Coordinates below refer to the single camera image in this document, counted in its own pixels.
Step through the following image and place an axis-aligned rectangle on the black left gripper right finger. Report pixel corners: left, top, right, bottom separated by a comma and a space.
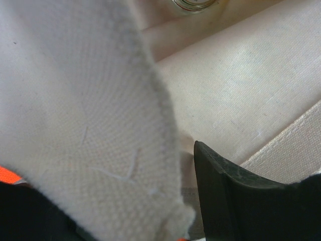
194, 141, 320, 240

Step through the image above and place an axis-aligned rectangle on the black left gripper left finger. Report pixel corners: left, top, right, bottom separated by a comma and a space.
1, 182, 95, 241

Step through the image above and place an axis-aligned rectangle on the beige canvas tote bag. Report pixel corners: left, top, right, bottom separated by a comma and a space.
1, 1, 320, 240

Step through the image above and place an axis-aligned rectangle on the clear glass bottle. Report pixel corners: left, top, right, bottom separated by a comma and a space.
173, 0, 218, 13

